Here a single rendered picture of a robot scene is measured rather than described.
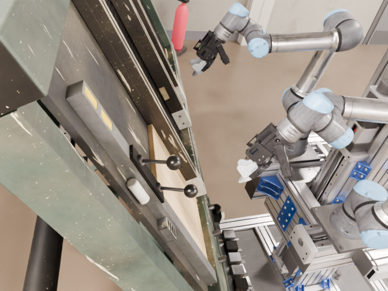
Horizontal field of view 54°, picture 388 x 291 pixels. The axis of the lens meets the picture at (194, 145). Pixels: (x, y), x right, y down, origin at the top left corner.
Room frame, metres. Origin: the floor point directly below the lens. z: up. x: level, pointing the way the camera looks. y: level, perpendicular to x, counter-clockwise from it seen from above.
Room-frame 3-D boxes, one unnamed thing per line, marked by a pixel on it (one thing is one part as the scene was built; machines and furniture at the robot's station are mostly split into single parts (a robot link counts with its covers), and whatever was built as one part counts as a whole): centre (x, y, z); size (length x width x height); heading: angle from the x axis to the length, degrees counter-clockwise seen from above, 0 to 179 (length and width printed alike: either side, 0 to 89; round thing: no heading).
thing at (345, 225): (1.11, -0.69, 1.09); 0.15 x 0.15 x 0.10
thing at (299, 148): (1.55, -0.48, 1.09); 0.15 x 0.15 x 0.10
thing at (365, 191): (1.10, -0.69, 1.20); 0.13 x 0.12 x 0.14; 5
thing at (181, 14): (4.27, 0.48, 0.32); 0.29 x 0.28 x 0.64; 26
